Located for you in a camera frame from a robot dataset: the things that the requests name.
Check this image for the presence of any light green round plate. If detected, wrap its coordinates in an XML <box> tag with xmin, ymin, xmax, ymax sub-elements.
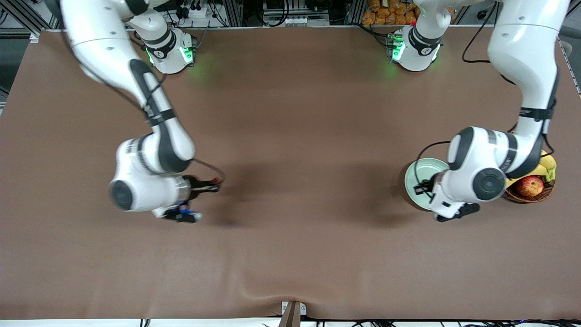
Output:
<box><xmin>404</xmin><ymin>158</ymin><xmax>451</xmax><ymax>212</ymax></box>

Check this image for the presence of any brown wicker basket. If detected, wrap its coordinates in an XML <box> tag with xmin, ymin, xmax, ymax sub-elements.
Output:
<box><xmin>503</xmin><ymin>131</ymin><xmax>556</xmax><ymax>203</ymax></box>

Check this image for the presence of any red yellow apple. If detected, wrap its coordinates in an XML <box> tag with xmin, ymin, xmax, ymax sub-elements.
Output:
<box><xmin>516</xmin><ymin>175</ymin><xmax>545</xmax><ymax>198</ymax></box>

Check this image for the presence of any brown table cover cloth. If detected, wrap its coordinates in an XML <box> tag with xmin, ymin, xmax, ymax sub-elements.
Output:
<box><xmin>0</xmin><ymin>25</ymin><xmax>581</xmax><ymax>321</ymax></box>

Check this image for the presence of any orange snack pile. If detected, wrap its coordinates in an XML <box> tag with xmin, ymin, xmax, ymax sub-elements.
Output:
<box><xmin>361</xmin><ymin>0</ymin><xmax>418</xmax><ymax>26</ymax></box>

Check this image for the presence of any white power strip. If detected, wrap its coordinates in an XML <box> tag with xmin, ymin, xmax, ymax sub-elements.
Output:
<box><xmin>181</xmin><ymin>5</ymin><xmax>210</xmax><ymax>20</ymax></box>

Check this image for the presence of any white terminal block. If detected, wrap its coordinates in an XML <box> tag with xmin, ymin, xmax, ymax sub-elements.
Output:
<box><xmin>281</xmin><ymin>16</ymin><xmax>330</xmax><ymax>27</ymax></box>

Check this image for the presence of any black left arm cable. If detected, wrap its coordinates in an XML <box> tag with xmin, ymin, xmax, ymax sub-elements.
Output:
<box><xmin>414</xmin><ymin>2</ymin><xmax>556</xmax><ymax>196</ymax></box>

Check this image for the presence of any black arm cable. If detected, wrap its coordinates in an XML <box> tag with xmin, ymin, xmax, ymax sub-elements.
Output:
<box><xmin>64</xmin><ymin>27</ymin><xmax>226</xmax><ymax>183</ymax></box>
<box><xmin>414</xmin><ymin>2</ymin><xmax>556</xmax><ymax>196</ymax></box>

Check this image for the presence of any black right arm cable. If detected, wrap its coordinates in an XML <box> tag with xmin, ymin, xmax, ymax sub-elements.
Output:
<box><xmin>64</xmin><ymin>27</ymin><xmax>226</xmax><ymax>183</ymax></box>

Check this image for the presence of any camera stand post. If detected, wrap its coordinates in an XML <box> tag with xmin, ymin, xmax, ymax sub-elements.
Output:
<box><xmin>278</xmin><ymin>301</ymin><xmax>307</xmax><ymax>327</ymax></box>

